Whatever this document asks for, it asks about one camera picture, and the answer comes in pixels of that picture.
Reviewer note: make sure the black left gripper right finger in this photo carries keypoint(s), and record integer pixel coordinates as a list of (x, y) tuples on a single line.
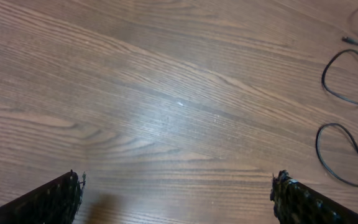
[(295, 203)]

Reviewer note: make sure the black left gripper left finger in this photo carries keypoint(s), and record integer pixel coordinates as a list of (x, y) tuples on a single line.
[(56, 202)]

